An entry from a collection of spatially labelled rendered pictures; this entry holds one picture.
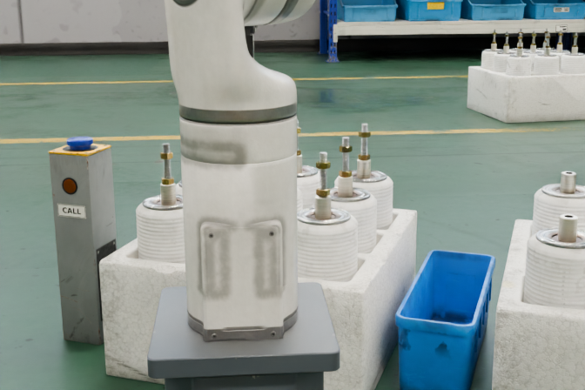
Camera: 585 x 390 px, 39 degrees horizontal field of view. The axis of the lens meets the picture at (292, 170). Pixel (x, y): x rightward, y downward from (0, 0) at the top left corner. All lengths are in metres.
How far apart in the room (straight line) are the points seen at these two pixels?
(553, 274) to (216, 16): 0.61
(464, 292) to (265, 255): 0.83
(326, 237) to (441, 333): 0.21
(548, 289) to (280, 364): 0.51
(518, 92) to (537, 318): 2.31
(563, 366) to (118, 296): 0.61
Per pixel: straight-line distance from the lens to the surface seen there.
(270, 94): 0.60
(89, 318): 1.36
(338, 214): 1.13
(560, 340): 1.05
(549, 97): 3.36
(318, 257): 1.10
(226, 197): 0.61
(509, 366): 1.07
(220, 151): 0.61
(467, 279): 1.42
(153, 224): 1.18
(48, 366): 1.33
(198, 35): 0.60
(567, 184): 1.30
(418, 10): 5.54
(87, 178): 1.28
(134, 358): 1.24
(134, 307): 1.20
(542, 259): 1.05
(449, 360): 1.16
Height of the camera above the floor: 0.58
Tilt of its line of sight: 14 degrees down
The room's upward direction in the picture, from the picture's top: straight up
